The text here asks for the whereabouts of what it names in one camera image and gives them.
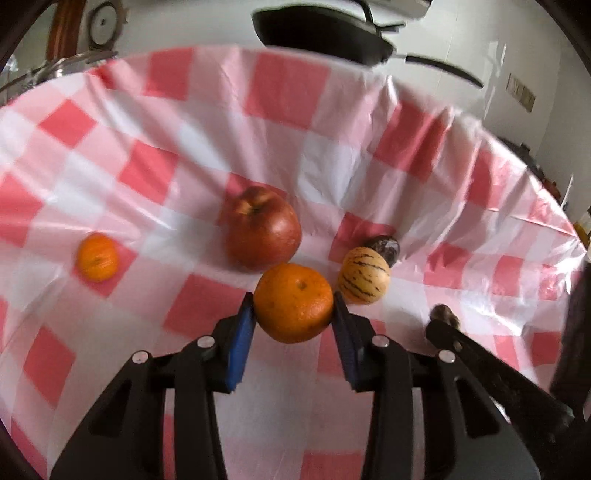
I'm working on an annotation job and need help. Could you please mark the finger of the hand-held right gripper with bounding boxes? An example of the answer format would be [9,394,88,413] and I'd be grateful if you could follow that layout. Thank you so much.
[426,318,575,446]

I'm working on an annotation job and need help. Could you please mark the small mandarin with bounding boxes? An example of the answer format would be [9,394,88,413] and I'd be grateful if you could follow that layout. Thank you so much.
[76,233,120,283]

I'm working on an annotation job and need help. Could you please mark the round metal wall clock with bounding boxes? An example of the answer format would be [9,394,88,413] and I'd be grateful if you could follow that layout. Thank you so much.
[88,0,126,49]

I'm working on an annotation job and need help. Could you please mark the beige wall switch plate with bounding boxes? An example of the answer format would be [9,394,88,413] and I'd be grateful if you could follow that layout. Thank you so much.
[507,73,536,112]

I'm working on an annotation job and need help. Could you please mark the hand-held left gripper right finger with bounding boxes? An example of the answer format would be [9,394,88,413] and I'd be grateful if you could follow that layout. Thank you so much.
[332,293,541,480]

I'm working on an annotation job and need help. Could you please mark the red apple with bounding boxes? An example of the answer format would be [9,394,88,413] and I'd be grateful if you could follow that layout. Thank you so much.
[224,185,303,269]

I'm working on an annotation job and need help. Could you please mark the red white checkered tablecloth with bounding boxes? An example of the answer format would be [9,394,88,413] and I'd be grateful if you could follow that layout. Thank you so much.
[0,44,589,480]

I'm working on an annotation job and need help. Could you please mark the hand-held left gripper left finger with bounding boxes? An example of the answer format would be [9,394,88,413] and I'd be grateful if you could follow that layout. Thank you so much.
[50,293,257,480]

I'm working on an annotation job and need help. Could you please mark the dark brown fruit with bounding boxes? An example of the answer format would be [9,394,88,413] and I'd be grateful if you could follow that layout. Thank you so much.
[362,234,401,267]

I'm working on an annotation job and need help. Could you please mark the yellow striped pepino melon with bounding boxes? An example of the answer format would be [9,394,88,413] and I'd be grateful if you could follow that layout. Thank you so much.
[338,247,392,305]

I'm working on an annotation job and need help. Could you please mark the black frying pan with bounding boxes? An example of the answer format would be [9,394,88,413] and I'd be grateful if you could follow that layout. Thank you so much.
[252,4,485,88]

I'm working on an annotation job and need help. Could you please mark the small brown fruit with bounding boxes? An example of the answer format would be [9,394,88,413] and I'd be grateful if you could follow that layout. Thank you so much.
[429,304,461,329]

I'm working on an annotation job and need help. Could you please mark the large orange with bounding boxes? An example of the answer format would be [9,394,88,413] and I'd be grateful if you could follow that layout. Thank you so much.
[253,262,335,344]

